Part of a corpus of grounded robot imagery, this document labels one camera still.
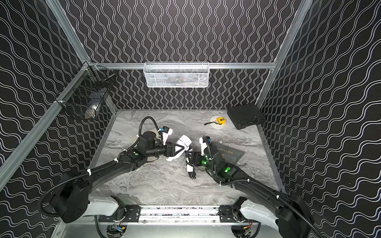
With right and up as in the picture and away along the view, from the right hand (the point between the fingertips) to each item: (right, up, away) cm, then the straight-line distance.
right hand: (191, 152), depth 79 cm
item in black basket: (-57, +22, +5) cm, 61 cm away
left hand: (-5, +4, -2) cm, 7 cm away
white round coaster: (+19, +14, +32) cm, 39 cm away
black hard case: (+40, +22, +37) cm, 59 cm away
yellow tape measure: (+23, +18, +32) cm, 43 cm away
